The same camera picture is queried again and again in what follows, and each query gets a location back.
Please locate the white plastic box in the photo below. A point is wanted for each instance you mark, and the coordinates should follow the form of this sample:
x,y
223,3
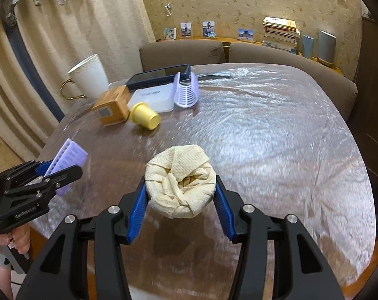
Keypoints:
x,y
154,97

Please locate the grey fabric speaker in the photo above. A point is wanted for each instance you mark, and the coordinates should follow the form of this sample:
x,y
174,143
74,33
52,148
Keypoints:
x,y
326,47

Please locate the small white photo frame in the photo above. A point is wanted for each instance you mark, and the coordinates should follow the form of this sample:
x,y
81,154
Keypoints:
x,y
170,33

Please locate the stack of books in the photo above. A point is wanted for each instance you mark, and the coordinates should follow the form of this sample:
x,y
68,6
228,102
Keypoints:
x,y
281,34

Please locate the dark flat strip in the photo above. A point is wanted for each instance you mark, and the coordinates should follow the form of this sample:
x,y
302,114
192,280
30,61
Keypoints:
x,y
214,75

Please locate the clear acrylic photo frame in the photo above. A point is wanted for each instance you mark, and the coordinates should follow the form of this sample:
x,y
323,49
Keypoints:
x,y
209,29
185,30

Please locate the small wooden box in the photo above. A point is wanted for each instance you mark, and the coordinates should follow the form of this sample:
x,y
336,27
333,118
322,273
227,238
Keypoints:
x,y
112,106

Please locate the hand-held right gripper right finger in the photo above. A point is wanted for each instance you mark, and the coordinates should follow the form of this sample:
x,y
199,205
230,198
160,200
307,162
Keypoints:
x,y
224,215

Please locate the patterned beige curtain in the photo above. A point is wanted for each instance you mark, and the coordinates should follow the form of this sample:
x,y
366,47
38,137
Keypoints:
x,y
120,22

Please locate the dark wooden cabinet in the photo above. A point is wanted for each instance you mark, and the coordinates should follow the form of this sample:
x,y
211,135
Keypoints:
x,y
373,100

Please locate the clear plastic table cover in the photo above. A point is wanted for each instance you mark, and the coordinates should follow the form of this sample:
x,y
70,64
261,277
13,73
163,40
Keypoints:
x,y
270,131

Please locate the purple ribbed plastic sheet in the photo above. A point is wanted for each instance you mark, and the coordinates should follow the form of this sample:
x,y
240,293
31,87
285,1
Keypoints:
x,y
68,154
185,93

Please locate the blue cylinder speaker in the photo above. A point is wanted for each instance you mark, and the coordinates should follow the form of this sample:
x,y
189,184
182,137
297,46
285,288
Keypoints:
x,y
308,47

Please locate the metal wall hook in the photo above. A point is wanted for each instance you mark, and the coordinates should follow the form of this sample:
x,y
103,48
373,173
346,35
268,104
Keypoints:
x,y
167,8

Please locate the person's left hand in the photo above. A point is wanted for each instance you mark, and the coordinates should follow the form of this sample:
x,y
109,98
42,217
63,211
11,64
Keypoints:
x,y
20,240

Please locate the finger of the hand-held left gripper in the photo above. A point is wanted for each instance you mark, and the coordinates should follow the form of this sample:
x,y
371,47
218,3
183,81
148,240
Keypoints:
x,y
23,170
60,176

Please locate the cream paper towel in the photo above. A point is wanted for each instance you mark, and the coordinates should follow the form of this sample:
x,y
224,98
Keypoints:
x,y
176,168

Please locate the tablet in blue case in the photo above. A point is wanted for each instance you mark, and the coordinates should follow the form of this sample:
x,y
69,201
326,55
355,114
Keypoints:
x,y
157,76

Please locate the yellow plastic cup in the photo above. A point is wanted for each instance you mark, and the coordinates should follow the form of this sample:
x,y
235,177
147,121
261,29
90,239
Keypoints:
x,y
145,115

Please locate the brown fabric sofa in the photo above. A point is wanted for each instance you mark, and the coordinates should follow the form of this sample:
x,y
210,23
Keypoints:
x,y
182,53

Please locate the wide acrylic photo frame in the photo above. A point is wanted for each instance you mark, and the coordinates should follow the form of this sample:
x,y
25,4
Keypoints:
x,y
246,34

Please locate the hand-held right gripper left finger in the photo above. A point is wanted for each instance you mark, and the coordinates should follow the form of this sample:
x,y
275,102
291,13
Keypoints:
x,y
137,212

